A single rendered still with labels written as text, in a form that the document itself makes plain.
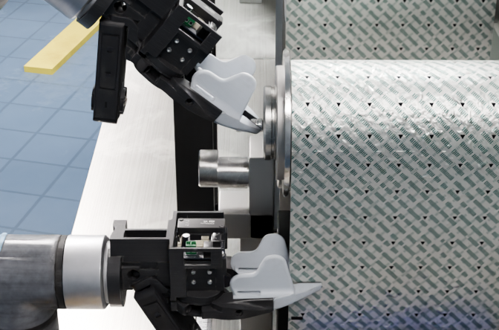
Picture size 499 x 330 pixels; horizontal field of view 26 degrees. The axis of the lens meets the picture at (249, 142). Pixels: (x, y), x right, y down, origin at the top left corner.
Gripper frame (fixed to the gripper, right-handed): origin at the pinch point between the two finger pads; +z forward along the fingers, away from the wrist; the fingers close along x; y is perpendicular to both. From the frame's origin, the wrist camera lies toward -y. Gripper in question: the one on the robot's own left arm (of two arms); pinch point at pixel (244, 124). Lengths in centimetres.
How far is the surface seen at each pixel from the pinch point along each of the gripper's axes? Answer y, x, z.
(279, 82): 7.2, -3.8, -1.5
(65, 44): -141, 315, 19
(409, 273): 0.8, -8.1, 21.0
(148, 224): -35, 35, 11
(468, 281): 3.9, -8.2, 26.2
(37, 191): -138, 199, 27
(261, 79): -24, 87, 24
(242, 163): -4.1, 1.0, 3.0
